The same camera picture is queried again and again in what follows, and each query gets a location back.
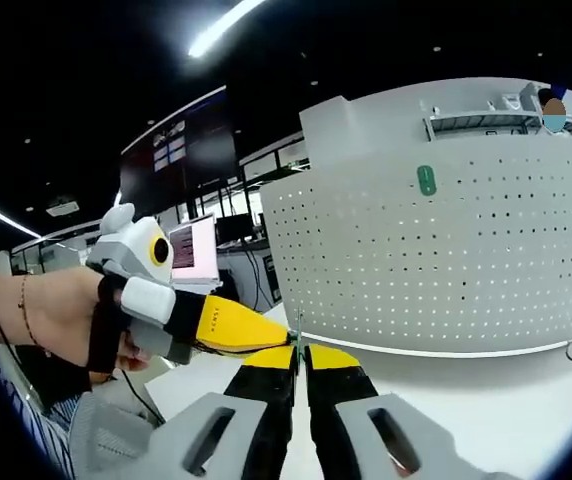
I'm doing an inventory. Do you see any ceiling light strip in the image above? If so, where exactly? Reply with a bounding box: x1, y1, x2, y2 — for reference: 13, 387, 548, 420
187, 0, 268, 59

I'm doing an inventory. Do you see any grey metal shelf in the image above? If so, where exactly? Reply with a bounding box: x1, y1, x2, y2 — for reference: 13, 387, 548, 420
422, 109, 543, 143

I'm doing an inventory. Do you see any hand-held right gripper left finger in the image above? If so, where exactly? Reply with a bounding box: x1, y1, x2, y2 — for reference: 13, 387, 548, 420
149, 343, 300, 480

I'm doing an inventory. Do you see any hanging wall display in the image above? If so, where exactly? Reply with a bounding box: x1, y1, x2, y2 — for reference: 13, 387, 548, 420
151, 121, 188, 174

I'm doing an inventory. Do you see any grey mesh chair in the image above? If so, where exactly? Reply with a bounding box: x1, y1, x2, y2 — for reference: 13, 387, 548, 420
68, 387, 168, 480

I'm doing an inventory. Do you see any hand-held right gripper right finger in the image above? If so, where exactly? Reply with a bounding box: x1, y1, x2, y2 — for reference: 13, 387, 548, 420
305, 343, 518, 480

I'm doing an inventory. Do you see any beaded bracelet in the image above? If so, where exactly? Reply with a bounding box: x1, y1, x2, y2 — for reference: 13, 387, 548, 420
17, 273, 53, 359

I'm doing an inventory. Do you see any black monitor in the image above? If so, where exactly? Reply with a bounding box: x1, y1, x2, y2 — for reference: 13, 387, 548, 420
215, 213, 253, 245

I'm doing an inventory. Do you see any ceiling air conditioner unit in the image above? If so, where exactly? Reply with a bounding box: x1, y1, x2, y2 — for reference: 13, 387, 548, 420
45, 196, 80, 218

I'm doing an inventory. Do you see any thin black cable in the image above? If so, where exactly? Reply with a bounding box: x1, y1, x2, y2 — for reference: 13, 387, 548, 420
0, 262, 168, 427

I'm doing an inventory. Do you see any person's left hand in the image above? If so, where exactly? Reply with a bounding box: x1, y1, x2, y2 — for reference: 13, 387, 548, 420
23, 264, 155, 375

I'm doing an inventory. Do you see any white perforated mounting plate panel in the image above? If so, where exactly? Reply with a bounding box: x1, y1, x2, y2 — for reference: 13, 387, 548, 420
260, 97, 572, 362

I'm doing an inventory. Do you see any laptop with pink screen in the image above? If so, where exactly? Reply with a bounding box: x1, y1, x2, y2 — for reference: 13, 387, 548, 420
167, 213, 223, 287

